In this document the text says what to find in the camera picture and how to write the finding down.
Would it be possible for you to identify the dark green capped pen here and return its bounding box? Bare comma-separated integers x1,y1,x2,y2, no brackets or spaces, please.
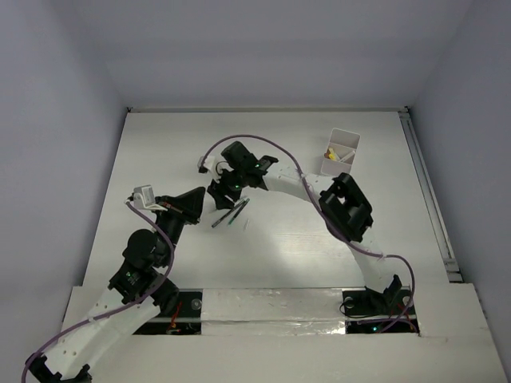
228,198,251,226

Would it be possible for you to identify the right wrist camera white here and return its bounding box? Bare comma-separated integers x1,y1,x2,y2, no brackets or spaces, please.
197,155,217,174

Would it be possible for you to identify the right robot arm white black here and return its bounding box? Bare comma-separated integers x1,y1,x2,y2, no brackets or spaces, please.
198,136,403,317

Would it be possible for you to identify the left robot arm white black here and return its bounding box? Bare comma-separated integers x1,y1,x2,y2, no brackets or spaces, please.
21,185,206,382

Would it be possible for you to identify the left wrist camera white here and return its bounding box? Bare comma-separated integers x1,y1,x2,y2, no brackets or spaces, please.
127,184,166,211

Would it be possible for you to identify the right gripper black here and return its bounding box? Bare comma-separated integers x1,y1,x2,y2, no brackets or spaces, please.
208,165,248,211

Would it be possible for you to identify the black patterned pen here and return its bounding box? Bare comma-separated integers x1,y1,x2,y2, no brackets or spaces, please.
211,199,245,228

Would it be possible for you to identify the white divided organizer box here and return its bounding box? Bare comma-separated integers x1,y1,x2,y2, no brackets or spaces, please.
320,128,361,176

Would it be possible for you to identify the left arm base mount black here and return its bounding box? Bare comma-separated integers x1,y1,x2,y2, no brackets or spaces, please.
133,289,203,336

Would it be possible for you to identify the aluminium rail right edge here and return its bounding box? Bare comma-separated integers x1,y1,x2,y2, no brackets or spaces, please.
398,110,465,283

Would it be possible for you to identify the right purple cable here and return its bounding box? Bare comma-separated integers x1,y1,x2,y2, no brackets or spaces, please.
203,134,416,334

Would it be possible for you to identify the white marker pale yellow cap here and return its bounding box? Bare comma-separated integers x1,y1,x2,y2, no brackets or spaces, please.
324,147,339,161

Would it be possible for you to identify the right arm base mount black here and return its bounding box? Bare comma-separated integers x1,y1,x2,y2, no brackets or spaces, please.
339,275,419,334

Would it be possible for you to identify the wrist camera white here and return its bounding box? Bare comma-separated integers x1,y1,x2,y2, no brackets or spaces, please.
197,155,217,174
127,184,166,211

